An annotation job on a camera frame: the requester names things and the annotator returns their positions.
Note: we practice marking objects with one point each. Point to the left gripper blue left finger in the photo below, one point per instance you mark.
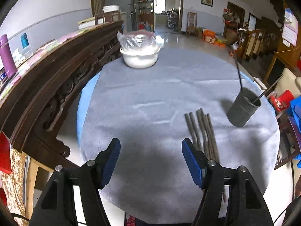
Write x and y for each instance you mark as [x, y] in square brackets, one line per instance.
[105, 163]

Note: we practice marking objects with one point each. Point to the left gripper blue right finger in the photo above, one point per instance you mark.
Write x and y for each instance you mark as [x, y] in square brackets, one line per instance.
[196, 162]

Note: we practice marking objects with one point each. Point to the dark chopstick three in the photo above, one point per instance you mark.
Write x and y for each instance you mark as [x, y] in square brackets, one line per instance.
[190, 128]

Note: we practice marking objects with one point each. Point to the dark chopstick six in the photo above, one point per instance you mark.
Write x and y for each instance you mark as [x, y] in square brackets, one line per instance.
[211, 139]

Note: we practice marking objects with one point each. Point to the grey felt table cloth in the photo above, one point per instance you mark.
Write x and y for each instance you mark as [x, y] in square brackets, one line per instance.
[145, 108]

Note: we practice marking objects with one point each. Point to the grey metal utensil holder cup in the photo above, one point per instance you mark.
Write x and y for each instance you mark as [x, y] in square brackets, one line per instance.
[243, 107]

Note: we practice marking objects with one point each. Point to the red book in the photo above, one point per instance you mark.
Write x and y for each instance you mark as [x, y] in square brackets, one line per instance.
[5, 161]

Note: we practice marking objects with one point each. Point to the small white stool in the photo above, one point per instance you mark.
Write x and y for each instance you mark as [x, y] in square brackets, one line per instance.
[259, 84]

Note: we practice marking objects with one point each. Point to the red plastic child chair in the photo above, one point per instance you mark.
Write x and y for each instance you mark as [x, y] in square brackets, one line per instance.
[281, 102]

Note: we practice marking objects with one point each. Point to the blue jacket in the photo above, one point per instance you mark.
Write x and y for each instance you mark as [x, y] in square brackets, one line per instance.
[294, 112]

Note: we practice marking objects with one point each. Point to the white plastic bowl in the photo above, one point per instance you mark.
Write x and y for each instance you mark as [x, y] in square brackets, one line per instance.
[140, 59]

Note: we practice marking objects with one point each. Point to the beige sofa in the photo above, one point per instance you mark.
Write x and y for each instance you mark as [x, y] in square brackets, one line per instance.
[290, 82]

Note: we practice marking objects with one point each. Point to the orange cardboard box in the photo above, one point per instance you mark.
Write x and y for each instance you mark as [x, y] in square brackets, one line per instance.
[209, 36]

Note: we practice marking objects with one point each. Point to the clear plastic bag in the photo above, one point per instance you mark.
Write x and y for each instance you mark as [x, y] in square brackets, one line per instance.
[136, 40]

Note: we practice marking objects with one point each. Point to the wooden stair railing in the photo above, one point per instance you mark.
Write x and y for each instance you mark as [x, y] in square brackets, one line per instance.
[256, 43]

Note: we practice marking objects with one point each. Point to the purple thermos bottle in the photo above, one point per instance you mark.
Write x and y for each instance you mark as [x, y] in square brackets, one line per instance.
[6, 57]

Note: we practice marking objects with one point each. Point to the wooden chair by doorway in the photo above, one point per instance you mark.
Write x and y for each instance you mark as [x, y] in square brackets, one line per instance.
[192, 19]

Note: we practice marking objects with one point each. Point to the white chest freezer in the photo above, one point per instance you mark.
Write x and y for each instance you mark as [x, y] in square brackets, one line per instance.
[115, 16]

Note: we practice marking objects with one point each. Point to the teal thermos bottle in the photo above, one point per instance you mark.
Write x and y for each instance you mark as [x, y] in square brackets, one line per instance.
[24, 40]

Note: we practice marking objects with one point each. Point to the white rice cooker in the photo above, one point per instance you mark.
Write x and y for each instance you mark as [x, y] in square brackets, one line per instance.
[110, 8]

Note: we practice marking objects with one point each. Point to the wall calendar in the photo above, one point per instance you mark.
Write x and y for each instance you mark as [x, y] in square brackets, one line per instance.
[290, 28]

